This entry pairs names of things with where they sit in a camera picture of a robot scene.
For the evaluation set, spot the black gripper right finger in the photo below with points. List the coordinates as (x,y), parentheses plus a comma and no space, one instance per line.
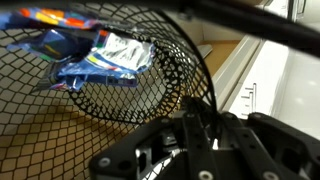
(247,158)

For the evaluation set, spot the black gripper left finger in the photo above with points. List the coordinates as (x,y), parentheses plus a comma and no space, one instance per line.
(198,139)

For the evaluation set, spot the blue snack pack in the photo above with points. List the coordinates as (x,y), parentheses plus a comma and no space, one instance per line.
(57,45)
(114,61)
(46,18)

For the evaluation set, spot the black wire mesh basket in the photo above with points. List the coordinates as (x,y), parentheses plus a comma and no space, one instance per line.
(107,133)

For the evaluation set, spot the white lower cabinets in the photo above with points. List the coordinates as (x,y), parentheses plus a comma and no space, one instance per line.
(266,77)

